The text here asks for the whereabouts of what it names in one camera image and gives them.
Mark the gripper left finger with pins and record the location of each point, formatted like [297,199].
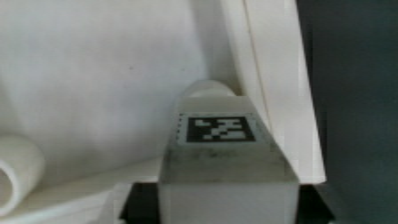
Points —
[141,211]

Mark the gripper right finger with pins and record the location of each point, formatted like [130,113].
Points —
[320,208]

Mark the white table leg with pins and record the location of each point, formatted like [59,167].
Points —
[228,182]

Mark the white square table top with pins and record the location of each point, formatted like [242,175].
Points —
[100,58]

